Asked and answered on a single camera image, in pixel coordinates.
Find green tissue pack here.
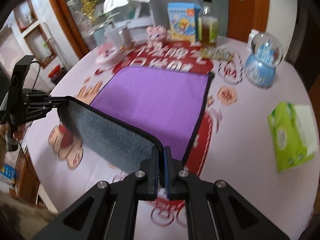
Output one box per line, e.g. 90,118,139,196
267,101,318,172

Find purple and grey towel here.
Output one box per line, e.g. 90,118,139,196
57,67,214,173

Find wooden glass sliding door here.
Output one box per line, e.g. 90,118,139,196
43,0,271,58

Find pink brick toy animal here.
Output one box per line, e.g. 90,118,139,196
146,25,167,47

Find glass dome pink ornament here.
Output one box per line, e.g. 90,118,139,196
85,24,124,69

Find person's left hand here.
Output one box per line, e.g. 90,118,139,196
0,124,25,142

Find gold pill blister pack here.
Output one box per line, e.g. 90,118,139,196
200,47,234,61

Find silver metal can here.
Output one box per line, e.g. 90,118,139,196
119,26,134,49

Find white pill bottle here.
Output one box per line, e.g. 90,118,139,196
247,29,259,50

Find blue duck carton box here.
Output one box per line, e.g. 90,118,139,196
168,0,201,43

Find teal cylindrical canister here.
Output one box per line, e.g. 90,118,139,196
92,28,105,47

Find blue castle snow globe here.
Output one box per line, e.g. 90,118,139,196
244,32,284,88

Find glass bottle amber liquid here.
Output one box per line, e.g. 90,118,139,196
198,0,219,47

